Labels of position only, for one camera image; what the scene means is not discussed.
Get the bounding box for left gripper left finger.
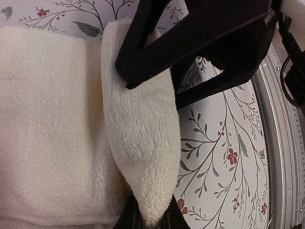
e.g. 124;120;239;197
113;194;144;229

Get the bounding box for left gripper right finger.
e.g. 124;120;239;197
158;195;188;229

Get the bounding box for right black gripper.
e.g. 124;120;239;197
115;0;283;109

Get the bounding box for cream white towel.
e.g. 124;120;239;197
0;19;180;229

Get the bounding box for floral table mat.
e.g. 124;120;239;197
0;0;269;229

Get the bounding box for aluminium front rail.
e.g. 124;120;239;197
253;46;305;229

